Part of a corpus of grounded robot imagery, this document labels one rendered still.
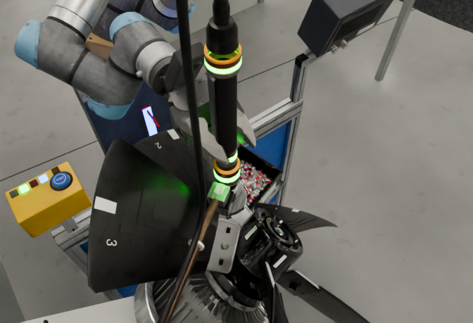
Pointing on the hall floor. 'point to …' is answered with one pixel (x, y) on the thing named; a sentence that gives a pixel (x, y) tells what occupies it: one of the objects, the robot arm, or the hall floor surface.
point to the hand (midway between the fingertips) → (236, 146)
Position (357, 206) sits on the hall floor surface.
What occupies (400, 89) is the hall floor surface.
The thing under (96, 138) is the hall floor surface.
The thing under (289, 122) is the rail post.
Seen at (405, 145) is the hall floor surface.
